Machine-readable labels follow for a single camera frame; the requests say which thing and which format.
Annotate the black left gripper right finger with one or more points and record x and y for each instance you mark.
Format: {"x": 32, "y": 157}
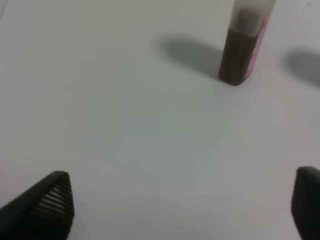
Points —
{"x": 305, "y": 203}

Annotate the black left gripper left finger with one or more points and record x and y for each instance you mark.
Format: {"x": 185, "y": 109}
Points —
{"x": 45, "y": 211}

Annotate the clear bottle with pink label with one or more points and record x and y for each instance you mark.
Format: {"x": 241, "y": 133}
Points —
{"x": 248, "y": 23}

